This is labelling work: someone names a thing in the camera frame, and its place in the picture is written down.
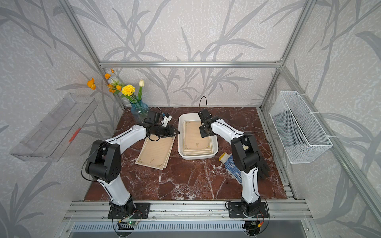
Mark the white plastic storage box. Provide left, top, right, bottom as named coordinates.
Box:
left=178, top=113, right=218, bottom=160

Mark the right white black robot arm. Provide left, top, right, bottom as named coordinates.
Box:
left=198, top=112, right=263, bottom=216

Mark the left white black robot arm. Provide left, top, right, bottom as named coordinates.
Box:
left=84, top=123, right=180, bottom=214

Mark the beige stationery paper stack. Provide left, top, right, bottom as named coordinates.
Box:
left=182, top=121, right=213, bottom=156

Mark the blue glass vase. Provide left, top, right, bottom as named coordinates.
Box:
left=130, top=100, right=149, bottom=123

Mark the blue dotted work glove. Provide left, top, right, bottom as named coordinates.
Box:
left=219, top=153, right=242, bottom=184

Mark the yellow orange flower bouquet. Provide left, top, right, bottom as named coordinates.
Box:
left=104, top=69, right=145, bottom=104

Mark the black yellow work glove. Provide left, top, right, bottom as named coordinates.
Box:
left=258, top=158, right=270, bottom=179

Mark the red pen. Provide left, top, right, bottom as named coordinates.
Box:
left=69, top=128, right=81, bottom=143

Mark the left circuit board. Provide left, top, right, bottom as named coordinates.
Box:
left=117, top=221, right=140, bottom=230

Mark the circuit board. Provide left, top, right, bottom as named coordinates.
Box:
left=242, top=221, right=263, bottom=232
left=117, top=221, right=140, bottom=230

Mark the right circuit board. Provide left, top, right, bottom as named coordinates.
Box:
left=242, top=221, right=263, bottom=232

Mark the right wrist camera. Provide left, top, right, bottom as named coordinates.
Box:
left=198, top=109, right=212, bottom=123

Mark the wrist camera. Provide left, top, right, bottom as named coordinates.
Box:
left=198, top=109, right=212, bottom=123
left=143, top=111, right=172, bottom=127

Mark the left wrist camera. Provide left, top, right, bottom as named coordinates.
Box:
left=143, top=111, right=172, bottom=127

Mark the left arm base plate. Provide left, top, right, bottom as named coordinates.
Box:
left=108, top=203, right=150, bottom=220

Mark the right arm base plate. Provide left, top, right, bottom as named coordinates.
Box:
left=225, top=201, right=269, bottom=219

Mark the white wire mesh basket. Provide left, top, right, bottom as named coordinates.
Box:
left=269, top=91, right=332, bottom=164

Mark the clear plastic wall shelf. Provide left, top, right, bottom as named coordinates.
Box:
left=10, top=93, right=98, bottom=162

